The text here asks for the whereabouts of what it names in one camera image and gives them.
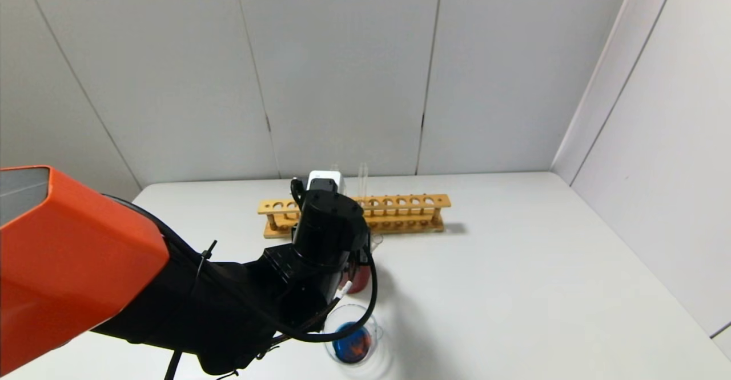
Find wooden test tube rack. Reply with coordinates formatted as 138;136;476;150
258;194;452;239

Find thin camera cable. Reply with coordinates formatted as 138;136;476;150
290;178;309;212

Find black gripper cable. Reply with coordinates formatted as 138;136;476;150
274;246;378;343

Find dark red plastic cup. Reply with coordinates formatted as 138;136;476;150
340;263;373;294

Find clear glass beaker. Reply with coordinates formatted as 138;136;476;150
323;304;384;367

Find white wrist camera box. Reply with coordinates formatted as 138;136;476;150
307;170;345;198

